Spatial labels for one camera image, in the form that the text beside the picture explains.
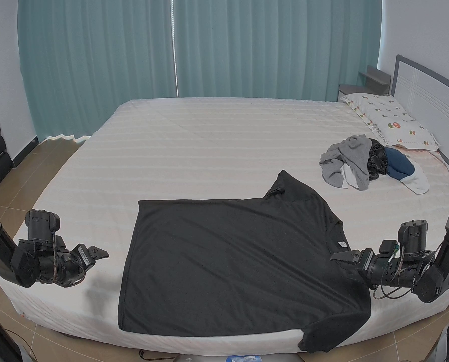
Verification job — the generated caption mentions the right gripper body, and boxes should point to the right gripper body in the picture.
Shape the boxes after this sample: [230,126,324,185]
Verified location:
[356,248,390,290]

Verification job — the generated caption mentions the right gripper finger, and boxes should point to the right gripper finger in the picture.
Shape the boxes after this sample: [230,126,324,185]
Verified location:
[330,250,363,264]

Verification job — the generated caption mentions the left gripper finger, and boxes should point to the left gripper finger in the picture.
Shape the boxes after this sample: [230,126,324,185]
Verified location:
[88,245,110,264]

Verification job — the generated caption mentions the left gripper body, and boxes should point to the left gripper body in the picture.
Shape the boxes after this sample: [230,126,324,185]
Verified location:
[68,244,94,275]

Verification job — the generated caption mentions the black T-shirt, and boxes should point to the black T-shirt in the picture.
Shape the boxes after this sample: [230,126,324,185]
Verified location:
[118,170,372,354]

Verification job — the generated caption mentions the pile of clothes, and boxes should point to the pile of clothes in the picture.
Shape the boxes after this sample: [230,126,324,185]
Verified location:
[319,134,430,195]

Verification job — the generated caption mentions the bed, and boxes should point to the bed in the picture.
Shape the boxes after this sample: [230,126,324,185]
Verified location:
[0,54,449,354]

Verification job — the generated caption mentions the white printed pillow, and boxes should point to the white printed pillow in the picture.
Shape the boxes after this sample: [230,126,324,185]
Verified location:
[339,92,441,152]

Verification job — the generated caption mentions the grey bedside table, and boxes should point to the grey bedside table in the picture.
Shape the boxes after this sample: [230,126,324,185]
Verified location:
[338,65,392,98]

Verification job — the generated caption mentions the blue-green curtain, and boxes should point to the blue-green curtain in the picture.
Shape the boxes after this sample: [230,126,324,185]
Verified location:
[173,0,383,101]
[17,0,178,143]

